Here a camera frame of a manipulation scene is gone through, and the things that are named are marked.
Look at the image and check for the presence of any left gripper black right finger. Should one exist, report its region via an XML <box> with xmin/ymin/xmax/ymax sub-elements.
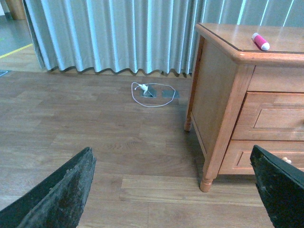
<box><xmin>250</xmin><ymin>145</ymin><xmax>304</xmax><ymax>228</ymax></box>

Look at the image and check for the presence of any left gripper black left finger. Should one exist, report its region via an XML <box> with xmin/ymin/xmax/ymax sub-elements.
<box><xmin>0</xmin><ymin>147</ymin><xmax>96</xmax><ymax>228</ymax></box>

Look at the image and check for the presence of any wooden drawer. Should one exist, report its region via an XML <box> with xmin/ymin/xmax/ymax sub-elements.
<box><xmin>219</xmin><ymin>140</ymin><xmax>304</xmax><ymax>175</ymax></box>
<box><xmin>232</xmin><ymin>92</ymin><xmax>304</xmax><ymax>141</ymax></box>

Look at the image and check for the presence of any pink marker with white cap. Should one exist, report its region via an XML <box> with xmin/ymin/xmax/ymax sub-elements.
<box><xmin>252</xmin><ymin>33</ymin><xmax>270</xmax><ymax>51</ymax></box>

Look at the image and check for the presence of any wooden nightstand cabinet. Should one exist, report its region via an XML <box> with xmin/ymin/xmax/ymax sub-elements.
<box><xmin>184</xmin><ymin>23</ymin><xmax>304</xmax><ymax>192</ymax></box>

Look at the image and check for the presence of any open metal floor socket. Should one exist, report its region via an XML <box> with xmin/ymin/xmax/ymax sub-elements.
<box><xmin>142</xmin><ymin>86</ymin><xmax>157</xmax><ymax>98</ymax></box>

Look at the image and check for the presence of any closed metal floor plate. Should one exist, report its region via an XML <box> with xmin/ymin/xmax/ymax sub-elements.
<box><xmin>161</xmin><ymin>90</ymin><xmax>180</xmax><ymax>99</ymax></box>

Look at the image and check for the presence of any grey pleated curtain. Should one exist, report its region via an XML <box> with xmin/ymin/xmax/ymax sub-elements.
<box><xmin>23</xmin><ymin>0</ymin><xmax>304</xmax><ymax>73</ymax></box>

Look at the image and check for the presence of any white charger cable on floor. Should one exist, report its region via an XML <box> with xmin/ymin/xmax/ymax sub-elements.
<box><xmin>131</xmin><ymin>82</ymin><xmax>177</xmax><ymax>108</ymax></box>

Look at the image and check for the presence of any wooden post base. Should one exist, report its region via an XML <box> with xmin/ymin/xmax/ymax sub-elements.
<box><xmin>6</xmin><ymin>0</ymin><xmax>26</xmax><ymax>20</ymax></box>

